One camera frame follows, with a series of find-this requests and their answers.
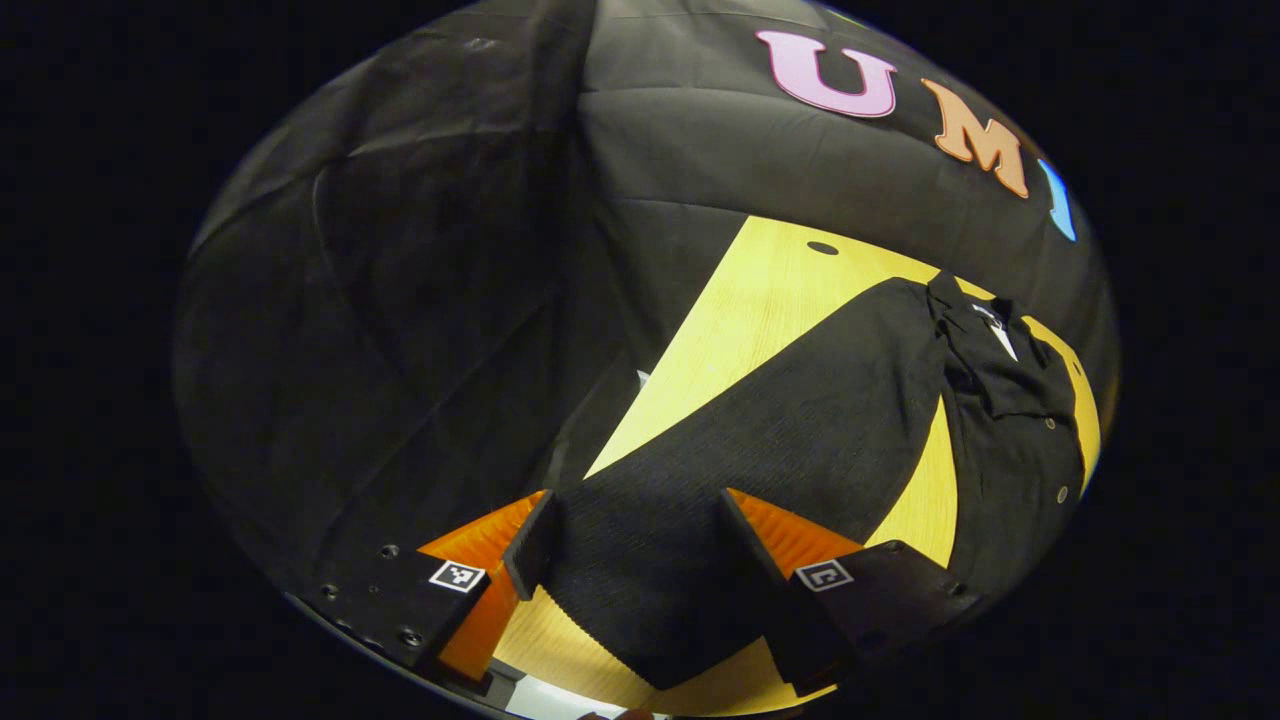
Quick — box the black button-up shirt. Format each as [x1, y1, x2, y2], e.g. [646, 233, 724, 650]
[545, 270, 1088, 693]

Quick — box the black backdrop cloth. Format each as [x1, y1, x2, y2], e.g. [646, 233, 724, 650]
[175, 0, 1119, 611]

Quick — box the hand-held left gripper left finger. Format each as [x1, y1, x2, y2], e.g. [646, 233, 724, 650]
[290, 490, 561, 693]

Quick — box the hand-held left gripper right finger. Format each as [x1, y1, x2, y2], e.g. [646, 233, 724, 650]
[718, 487, 986, 698]

